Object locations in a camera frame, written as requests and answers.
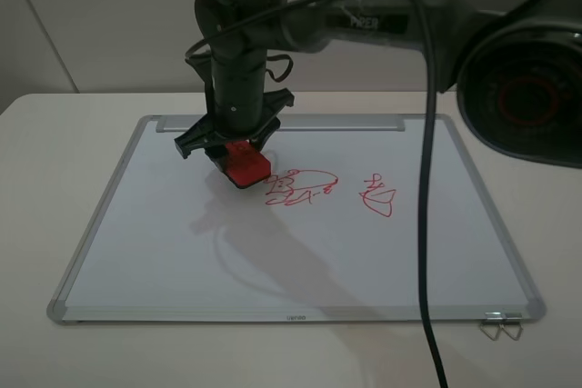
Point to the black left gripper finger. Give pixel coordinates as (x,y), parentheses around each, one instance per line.
(218,155)

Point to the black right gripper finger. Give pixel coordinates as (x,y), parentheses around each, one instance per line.
(259,142)

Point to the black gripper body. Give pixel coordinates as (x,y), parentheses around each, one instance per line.
(235,122)

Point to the red whiteboard eraser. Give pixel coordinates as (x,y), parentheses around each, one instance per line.
(245,166)

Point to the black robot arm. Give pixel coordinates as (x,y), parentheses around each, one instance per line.
(515,64)

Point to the silver binder clip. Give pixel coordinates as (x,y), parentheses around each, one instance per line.
(511,325)
(491,325)

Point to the white whiteboard with aluminium frame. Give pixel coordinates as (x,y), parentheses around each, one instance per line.
(330,236)

